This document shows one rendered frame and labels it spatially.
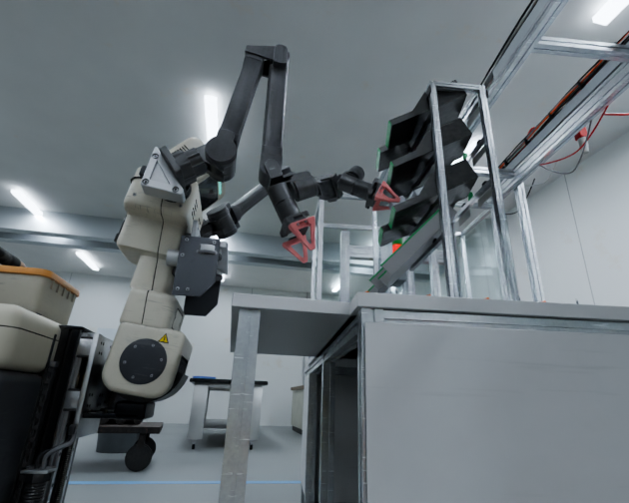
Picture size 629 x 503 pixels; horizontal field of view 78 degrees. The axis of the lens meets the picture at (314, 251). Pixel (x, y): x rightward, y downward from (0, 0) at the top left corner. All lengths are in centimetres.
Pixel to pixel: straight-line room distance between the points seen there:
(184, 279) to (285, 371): 1014
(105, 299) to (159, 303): 1072
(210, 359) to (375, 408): 1034
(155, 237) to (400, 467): 81
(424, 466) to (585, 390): 36
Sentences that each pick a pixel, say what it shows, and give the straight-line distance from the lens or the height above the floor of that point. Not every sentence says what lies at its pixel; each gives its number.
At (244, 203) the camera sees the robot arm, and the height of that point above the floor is 134.
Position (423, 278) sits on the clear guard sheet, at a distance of 316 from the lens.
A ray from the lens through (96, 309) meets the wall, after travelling 1175.
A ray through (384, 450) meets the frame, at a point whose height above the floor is 57.
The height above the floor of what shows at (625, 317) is 83.
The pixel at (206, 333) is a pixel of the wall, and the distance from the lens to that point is 1113.
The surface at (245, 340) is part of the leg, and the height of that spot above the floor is 76.
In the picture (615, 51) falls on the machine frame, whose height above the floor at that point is 205.
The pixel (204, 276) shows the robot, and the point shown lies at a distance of 103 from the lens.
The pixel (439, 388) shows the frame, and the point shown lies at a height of 68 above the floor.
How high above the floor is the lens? 65
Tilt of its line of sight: 21 degrees up
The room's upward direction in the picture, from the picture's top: 2 degrees clockwise
